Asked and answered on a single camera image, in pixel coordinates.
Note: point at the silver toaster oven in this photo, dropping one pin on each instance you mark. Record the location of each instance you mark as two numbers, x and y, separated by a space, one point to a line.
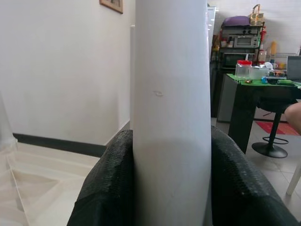
245 41

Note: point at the white chair leg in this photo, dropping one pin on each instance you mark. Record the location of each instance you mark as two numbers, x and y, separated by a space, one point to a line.
294 179

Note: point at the black dining table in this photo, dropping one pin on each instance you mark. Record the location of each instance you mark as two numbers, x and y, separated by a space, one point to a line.
242 113

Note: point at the wooden picture frame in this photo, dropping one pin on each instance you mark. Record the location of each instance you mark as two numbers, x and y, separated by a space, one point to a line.
113 4

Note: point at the green table mat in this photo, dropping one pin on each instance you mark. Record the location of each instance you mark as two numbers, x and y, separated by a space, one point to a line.
254 83

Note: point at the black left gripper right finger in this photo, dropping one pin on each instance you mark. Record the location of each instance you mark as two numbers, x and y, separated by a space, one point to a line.
240 188

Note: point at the grey cabinet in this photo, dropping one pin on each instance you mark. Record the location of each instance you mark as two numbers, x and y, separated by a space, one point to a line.
224 99

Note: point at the white plastic children table top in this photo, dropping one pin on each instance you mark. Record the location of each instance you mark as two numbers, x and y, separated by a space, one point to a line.
47 183

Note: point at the black bar stool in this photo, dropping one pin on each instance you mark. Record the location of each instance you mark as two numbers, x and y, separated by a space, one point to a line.
270 148

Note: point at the black microwave oven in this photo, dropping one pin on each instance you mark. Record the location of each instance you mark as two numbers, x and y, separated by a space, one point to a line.
235 59

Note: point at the grey laptop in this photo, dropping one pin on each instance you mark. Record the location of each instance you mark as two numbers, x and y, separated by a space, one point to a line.
294 68

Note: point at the black kitchen rack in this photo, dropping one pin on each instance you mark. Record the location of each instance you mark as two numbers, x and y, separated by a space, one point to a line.
219 47

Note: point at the purple bag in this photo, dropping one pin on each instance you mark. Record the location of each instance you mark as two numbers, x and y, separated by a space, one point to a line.
235 21

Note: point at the person's bare knee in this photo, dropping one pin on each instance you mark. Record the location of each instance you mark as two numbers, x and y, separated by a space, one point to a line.
294 117

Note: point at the red floor mat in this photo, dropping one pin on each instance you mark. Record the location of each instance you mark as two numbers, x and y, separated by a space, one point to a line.
265 126

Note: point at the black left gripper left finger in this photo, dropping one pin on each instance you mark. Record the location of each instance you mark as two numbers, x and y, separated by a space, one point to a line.
105 188

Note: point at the clear jar with red lid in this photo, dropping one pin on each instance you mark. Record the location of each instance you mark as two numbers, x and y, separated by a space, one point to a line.
243 70

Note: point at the yellow bottle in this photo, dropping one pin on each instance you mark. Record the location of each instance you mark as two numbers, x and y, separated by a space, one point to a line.
274 48

